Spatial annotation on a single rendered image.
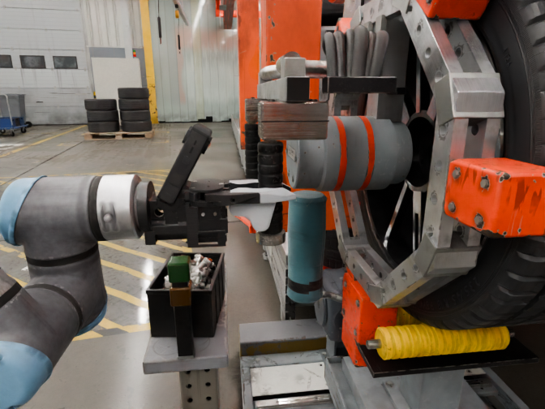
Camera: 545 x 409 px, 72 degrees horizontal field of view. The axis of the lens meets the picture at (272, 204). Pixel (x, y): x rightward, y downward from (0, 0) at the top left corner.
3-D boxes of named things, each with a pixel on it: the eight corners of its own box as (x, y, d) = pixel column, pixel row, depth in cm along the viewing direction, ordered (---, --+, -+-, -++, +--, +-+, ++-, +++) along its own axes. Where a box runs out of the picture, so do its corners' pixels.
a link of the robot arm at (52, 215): (35, 234, 56) (21, 169, 53) (121, 230, 58) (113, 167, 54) (-1, 263, 47) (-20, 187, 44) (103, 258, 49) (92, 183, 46)
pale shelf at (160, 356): (228, 368, 77) (228, 355, 76) (143, 375, 75) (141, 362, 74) (226, 273, 118) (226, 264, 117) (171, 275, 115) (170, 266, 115)
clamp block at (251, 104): (287, 122, 82) (287, 96, 81) (246, 122, 81) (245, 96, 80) (283, 120, 87) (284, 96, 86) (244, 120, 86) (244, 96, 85)
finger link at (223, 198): (261, 199, 53) (200, 198, 53) (261, 187, 52) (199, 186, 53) (259, 208, 48) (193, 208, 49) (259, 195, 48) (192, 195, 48)
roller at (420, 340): (520, 355, 71) (525, 328, 70) (371, 368, 68) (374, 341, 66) (499, 336, 77) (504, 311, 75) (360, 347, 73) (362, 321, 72)
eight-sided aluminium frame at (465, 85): (461, 367, 54) (537, -69, 39) (418, 371, 54) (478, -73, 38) (345, 234, 106) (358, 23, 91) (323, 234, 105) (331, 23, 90)
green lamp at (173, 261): (190, 282, 70) (188, 263, 69) (168, 284, 69) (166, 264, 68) (191, 273, 74) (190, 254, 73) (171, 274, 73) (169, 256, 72)
